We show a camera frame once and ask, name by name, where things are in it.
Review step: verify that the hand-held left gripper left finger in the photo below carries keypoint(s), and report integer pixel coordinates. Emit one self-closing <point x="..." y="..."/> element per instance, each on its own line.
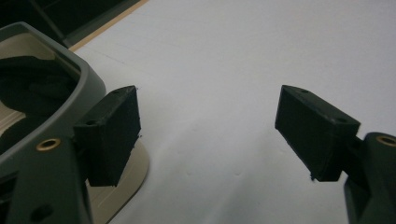
<point x="107" y="137"/>

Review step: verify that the grey-rimmed beige basket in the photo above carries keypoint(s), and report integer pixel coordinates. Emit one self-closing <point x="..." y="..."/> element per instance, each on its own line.
<point x="88" y="84"/>

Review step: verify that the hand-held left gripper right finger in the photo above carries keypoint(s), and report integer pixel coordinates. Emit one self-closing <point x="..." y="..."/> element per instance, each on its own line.
<point x="314" y="133"/>

